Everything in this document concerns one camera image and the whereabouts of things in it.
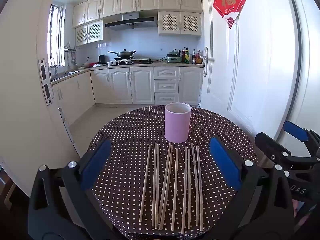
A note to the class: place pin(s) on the row of wooden chopsticks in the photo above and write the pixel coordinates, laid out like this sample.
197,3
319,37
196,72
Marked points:
175,180

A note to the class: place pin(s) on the metal door strike plate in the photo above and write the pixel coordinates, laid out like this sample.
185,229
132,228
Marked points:
46,82

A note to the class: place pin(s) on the black wok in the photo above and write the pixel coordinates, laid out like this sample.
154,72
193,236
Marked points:
125,53

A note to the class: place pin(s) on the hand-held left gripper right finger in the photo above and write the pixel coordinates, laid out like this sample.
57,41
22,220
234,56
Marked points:
225,165

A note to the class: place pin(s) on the kitchen window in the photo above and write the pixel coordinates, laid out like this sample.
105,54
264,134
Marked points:
56,35

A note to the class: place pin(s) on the pink cylindrical cup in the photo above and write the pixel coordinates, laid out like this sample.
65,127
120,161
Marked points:
176,127

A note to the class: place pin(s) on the steel kitchen sink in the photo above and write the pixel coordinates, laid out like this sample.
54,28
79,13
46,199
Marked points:
72,73

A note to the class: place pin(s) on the black electric kettle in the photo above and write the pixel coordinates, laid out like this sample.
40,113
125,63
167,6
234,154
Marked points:
101,59

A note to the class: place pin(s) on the brown sauce bottle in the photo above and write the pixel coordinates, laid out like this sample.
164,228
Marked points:
183,56

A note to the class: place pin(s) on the metal sink faucet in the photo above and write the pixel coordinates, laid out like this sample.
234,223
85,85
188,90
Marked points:
55,67

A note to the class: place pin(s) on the white wall cabinet row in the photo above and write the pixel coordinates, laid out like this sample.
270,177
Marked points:
147,0

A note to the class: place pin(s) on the wall utensil rack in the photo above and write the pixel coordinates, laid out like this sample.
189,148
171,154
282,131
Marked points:
71,52

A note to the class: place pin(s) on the white base kitchen cabinets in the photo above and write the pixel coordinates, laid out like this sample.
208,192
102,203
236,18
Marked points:
140,85

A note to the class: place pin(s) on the black range hood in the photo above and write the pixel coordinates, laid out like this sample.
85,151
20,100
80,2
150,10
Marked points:
130,22

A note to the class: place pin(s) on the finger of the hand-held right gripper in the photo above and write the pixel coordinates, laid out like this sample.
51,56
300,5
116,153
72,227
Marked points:
296,130
270,147

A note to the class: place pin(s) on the beige kitchen countertop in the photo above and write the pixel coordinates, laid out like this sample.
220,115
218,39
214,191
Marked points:
160,64

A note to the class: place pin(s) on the dark soy sauce bottle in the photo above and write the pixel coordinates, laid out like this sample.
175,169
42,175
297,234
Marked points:
193,57

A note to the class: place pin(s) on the red dish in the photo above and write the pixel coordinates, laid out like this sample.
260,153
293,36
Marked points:
94,64

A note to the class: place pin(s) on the black gas stove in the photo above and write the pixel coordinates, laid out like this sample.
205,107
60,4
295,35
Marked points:
132,61

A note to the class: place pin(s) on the white wall sockets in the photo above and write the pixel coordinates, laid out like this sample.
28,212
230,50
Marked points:
103,45

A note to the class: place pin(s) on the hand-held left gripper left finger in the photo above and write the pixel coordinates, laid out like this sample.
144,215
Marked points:
96,165

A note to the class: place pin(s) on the amber oil bottle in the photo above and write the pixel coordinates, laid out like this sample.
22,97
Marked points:
199,58

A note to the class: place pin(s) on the green countertop grill appliance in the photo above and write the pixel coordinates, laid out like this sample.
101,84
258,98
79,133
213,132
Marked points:
174,57

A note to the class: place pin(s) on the white lattice door wall cabinet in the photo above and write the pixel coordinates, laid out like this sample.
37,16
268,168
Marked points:
180,23
88,33

